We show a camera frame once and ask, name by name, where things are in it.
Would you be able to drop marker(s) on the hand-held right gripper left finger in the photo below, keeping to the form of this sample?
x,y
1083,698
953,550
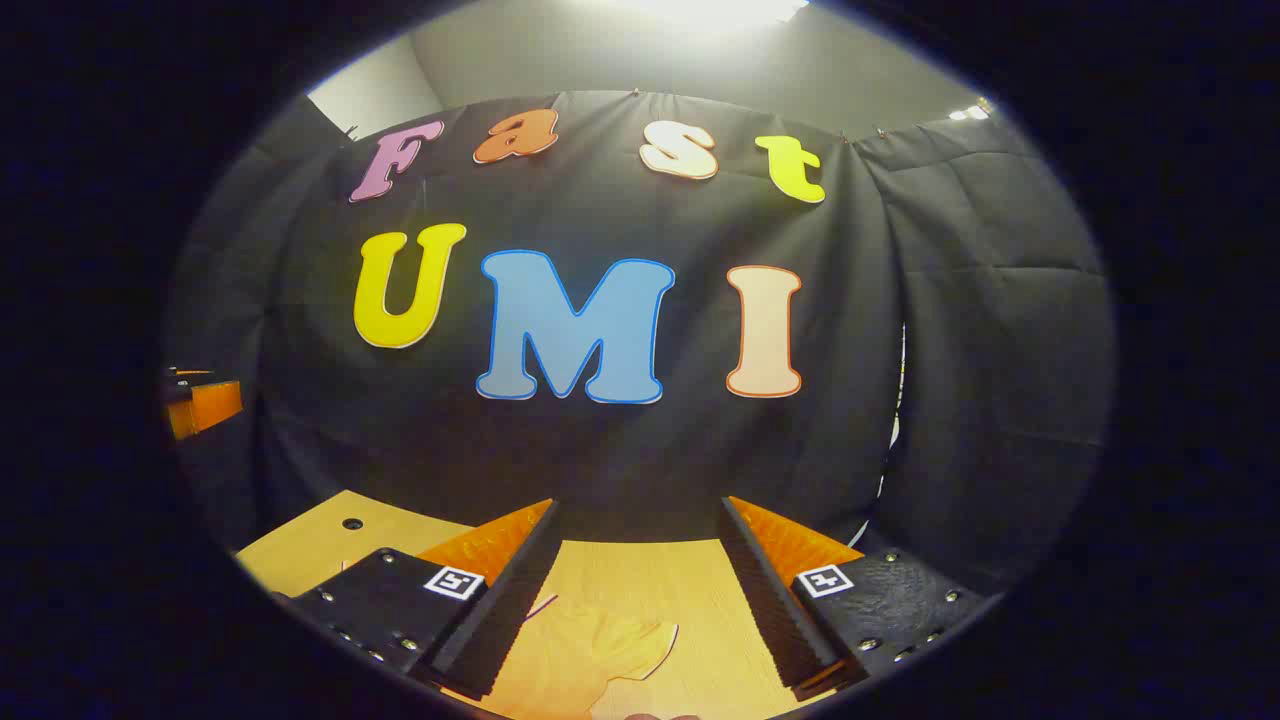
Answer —
x,y
505,610

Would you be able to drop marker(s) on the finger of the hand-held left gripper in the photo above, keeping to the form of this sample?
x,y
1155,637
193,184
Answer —
x,y
212,408
190,375

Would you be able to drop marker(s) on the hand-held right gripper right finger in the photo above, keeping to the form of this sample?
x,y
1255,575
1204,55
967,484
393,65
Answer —
x,y
775,610

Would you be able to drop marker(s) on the orange T-shirt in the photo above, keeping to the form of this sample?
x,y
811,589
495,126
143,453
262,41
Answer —
x,y
590,660

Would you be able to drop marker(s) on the black backdrop cloth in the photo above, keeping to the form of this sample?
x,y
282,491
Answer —
x,y
620,450

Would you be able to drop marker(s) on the ceiling light panel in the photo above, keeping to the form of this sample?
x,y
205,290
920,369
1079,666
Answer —
x,y
970,112
720,8

